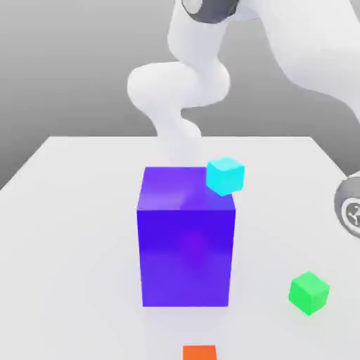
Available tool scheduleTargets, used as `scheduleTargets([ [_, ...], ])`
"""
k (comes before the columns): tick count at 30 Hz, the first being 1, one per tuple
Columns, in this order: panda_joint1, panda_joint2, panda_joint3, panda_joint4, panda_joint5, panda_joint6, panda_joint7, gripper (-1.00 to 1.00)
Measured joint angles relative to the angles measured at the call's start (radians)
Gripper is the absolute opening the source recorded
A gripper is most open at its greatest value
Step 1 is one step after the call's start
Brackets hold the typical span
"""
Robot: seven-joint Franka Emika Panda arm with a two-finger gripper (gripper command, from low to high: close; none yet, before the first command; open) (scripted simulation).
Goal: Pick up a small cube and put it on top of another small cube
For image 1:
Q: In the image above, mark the small cyan cube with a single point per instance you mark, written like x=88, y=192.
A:
x=225, y=175

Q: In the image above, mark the small orange cube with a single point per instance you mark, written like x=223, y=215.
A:
x=199, y=353

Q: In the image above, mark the small green cube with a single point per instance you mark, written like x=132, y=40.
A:
x=308, y=294

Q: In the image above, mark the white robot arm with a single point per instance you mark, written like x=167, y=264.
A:
x=180, y=84

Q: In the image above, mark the large purple box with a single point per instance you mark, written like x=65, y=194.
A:
x=185, y=253

